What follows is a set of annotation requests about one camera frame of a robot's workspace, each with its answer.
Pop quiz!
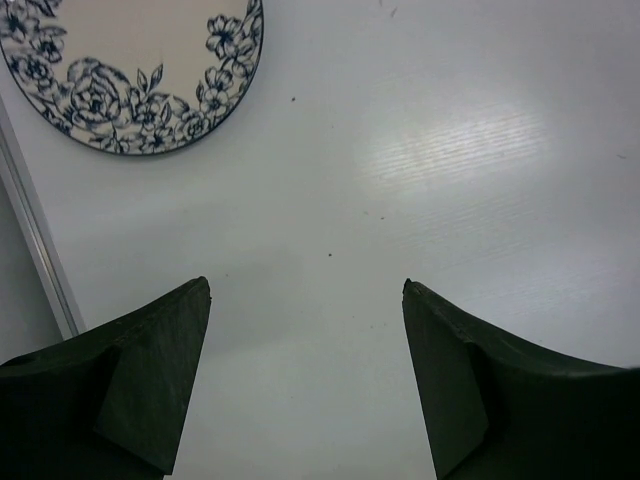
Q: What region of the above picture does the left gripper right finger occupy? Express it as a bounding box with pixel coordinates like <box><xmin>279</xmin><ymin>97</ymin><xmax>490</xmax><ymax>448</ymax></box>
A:
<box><xmin>402</xmin><ymin>280</ymin><xmax>639</xmax><ymax>479</ymax></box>

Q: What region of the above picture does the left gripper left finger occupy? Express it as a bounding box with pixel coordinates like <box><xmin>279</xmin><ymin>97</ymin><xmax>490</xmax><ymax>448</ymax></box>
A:
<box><xmin>1</xmin><ymin>277</ymin><xmax>211</xmax><ymax>479</ymax></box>

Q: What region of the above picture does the blue floral white plate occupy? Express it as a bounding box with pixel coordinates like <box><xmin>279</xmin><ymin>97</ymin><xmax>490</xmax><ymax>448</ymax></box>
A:
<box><xmin>1</xmin><ymin>1</ymin><xmax>264</xmax><ymax>156</ymax></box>

